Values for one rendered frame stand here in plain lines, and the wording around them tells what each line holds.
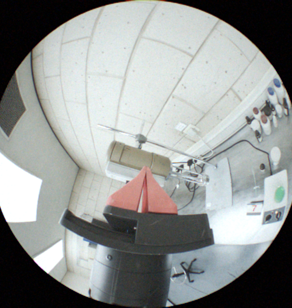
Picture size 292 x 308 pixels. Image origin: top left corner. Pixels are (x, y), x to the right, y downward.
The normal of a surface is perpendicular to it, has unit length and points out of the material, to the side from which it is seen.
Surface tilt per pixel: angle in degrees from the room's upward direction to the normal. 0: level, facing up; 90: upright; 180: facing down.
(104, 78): 90
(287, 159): 0
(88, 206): 90
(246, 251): 0
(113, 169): 90
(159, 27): 89
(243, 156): 0
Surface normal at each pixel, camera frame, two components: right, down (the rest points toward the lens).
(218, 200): -0.94, -0.29
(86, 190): 0.31, -0.44
